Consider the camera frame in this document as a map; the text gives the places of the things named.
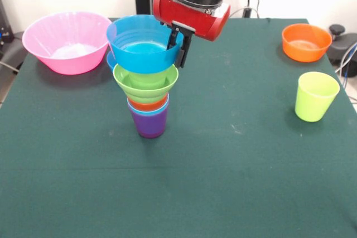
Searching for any yellow-green cup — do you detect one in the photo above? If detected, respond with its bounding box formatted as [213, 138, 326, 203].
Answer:
[295, 71, 340, 123]

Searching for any orange cup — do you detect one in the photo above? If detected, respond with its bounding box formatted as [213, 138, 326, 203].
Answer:
[127, 94, 170, 111]

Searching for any orange bowl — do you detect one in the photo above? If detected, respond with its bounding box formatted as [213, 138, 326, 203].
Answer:
[281, 23, 333, 63]

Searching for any blue cup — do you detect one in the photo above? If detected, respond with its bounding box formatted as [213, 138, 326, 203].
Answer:
[127, 97, 170, 116]

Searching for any blue cable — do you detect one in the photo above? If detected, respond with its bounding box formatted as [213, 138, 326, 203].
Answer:
[334, 41, 357, 82]

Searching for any large pink bowl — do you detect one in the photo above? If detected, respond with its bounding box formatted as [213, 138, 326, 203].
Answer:
[22, 11, 113, 76]

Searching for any dark green table cloth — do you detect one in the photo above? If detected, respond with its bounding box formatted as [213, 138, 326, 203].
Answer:
[0, 17, 357, 238]

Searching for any green bowl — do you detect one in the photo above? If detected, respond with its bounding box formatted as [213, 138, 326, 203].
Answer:
[113, 64, 179, 104]

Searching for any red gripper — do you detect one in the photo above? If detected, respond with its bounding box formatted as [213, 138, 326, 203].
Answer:
[152, 0, 231, 69]

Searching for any grey cable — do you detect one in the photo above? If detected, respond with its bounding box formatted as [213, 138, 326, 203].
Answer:
[0, 61, 20, 75]

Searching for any black device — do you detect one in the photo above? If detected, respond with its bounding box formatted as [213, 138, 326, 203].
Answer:
[0, 0, 15, 46]

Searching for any black office chair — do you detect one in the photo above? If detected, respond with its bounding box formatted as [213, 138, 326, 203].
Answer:
[326, 24, 357, 69]

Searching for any purple cup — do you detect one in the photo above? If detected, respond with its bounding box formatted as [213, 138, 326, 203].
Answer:
[128, 106, 169, 139]

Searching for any blue bowl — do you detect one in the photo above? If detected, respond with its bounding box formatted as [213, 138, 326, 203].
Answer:
[106, 52, 118, 72]
[105, 14, 185, 75]

